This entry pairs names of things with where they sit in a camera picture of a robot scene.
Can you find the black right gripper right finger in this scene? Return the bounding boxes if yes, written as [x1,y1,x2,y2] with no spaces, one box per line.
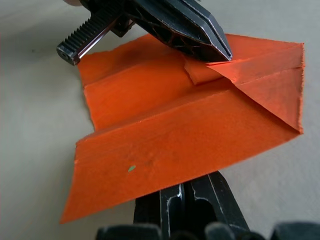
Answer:
[185,170,251,240]

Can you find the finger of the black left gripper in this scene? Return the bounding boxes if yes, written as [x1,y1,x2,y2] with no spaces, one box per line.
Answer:
[124,0,231,62]
[186,0,234,61]

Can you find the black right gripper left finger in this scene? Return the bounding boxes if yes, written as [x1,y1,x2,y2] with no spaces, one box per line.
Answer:
[133,183,188,240]

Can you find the orange paper sheet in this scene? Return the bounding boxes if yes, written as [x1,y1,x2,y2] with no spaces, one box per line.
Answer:
[59,33,305,225]

